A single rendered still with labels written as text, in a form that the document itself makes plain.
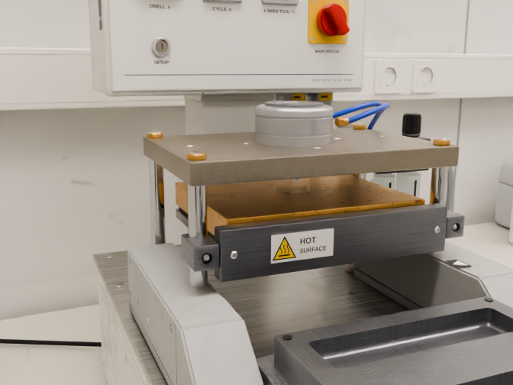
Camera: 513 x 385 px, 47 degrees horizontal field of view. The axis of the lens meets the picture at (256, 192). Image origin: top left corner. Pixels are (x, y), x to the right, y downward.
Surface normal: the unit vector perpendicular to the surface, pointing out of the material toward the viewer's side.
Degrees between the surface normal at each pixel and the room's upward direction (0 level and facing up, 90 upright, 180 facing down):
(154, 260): 0
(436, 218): 90
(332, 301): 0
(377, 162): 90
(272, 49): 90
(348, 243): 90
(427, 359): 0
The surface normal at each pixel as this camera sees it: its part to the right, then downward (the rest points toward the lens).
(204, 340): 0.25, -0.61
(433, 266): -0.92, 0.07
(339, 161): 0.38, 0.20
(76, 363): 0.00, -0.98
